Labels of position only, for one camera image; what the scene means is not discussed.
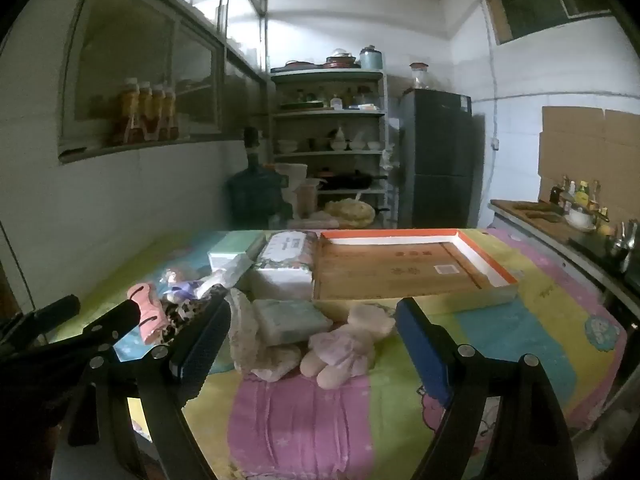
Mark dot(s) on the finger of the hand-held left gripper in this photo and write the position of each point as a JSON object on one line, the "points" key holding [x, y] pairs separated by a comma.
{"points": [[115, 325], [45, 317]]}

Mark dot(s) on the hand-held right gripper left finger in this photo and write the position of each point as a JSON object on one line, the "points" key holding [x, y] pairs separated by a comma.
{"points": [[202, 345]]}

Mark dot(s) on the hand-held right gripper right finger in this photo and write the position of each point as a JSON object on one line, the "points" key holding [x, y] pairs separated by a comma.
{"points": [[425, 355]]}

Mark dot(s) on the leopard print cloth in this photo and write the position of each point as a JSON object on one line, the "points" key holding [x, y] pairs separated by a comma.
{"points": [[180, 315]]}

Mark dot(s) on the white lace cloth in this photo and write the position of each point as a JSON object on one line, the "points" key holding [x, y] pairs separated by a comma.
{"points": [[245, 330]]}

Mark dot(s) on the small purple doll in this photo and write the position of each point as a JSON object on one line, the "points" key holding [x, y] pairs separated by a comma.
{"points": [[177, 287]]}

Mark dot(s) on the pale pink plush toy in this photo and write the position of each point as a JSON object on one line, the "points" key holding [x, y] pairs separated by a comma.
{"points": [[340, 347]]}

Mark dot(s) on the green floral packet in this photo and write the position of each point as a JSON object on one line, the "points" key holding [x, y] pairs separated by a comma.
{"points": [[287, 320]]}

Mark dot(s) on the orange rimmed cardboard box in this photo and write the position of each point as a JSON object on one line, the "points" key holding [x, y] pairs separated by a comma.
{"points": [[390, 270]]}

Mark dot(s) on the mint green box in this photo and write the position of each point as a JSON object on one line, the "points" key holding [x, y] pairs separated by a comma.
{"points": [[232, 245]]}

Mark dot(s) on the cartoon printed blanket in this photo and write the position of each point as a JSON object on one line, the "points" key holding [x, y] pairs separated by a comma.
{"points": [[525, 310]]}

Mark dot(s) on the floral tissue pack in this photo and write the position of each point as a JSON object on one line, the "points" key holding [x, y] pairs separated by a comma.
{"points": [[282, 260]]}

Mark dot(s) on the pale yellow flatbread pile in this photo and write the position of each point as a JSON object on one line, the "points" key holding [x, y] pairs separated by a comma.
{"points": [[350, 212]]}

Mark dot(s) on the blue water jug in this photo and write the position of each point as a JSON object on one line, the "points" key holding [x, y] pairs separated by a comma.
{"points": [[255, 190]]}

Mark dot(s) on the wooden cutting board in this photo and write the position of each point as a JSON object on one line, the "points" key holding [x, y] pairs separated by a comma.
{"points": [[530, 227]]}

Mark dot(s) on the clear plastic container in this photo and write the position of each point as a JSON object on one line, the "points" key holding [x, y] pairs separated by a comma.
{"points": [[307, 200]]}

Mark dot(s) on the cleaver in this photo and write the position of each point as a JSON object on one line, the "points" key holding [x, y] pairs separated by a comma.
{"points": [[542, 216]]}

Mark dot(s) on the kitchen counter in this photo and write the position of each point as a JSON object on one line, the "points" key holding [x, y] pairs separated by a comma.
{"points": [[585, 265]]}

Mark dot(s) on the white bucket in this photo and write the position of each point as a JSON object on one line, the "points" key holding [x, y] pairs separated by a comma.
{"points": [[292, 180]]}

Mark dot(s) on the black frying pan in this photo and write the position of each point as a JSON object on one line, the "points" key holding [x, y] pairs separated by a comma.
{"points": [[352, 180]]}

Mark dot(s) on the dark grey refrigerator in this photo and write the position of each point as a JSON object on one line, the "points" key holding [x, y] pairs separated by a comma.
{"points": [[435, 160]]}

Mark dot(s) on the black induction cooker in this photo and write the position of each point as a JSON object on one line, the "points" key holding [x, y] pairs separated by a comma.
{"points": [[590, 247]]}

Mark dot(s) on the white plastic bag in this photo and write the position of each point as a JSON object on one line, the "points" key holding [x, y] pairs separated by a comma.
{"points": [[389, 160]]}

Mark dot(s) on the large white bowl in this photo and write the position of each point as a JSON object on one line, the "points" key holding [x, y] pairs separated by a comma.
{"points": [[580, 220]]}

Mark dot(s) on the black water pump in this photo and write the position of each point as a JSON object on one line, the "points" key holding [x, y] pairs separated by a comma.
{"points": [[252, 142]]}

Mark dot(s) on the steel kettle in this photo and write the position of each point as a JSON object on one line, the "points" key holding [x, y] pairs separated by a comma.
{"points": [[620, 245]]}

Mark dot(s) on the cluster of condiment bottles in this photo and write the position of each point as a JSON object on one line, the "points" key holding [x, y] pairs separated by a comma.
{"points": [[582, 192]]}

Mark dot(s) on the metal shelf unit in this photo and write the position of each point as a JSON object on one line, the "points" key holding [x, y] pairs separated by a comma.
{"points": [[327, 113]]}

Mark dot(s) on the glass partition window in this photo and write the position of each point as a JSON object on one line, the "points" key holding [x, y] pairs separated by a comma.
{"points": [[125, 60]]}

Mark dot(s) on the row of jars and bottles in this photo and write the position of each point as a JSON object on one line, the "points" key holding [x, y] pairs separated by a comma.
{"points": [[335, 101]]}

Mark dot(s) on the large brown cardboard sheet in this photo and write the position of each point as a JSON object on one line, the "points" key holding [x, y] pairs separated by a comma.
{"points": [[590, 140]]}

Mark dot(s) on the glass jar red lid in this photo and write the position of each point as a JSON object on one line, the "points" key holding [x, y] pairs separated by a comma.
{"points": [[419, 77]]}

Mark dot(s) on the stacked plates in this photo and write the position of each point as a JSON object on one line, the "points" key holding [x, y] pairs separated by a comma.
{"points": [[300, 65]]}

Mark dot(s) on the teal canister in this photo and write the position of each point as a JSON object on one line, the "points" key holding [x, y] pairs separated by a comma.
{"points": [[371, 59]]}

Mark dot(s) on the red pot glass lid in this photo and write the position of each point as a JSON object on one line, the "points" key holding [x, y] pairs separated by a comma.
{"points": [[340, 61]]}

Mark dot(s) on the narrow brown cardboard strip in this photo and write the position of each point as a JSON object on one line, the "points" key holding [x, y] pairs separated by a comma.
{"points": [[500, 20]]}

